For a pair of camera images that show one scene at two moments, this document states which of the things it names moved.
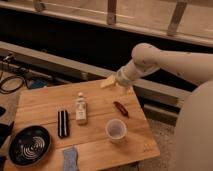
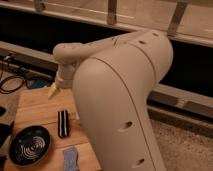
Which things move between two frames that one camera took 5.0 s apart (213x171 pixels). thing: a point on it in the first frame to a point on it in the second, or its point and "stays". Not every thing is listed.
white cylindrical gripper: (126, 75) to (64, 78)
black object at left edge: (5, 128) stays
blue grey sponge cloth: (70, 159) stays
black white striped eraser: (63, 123) stays
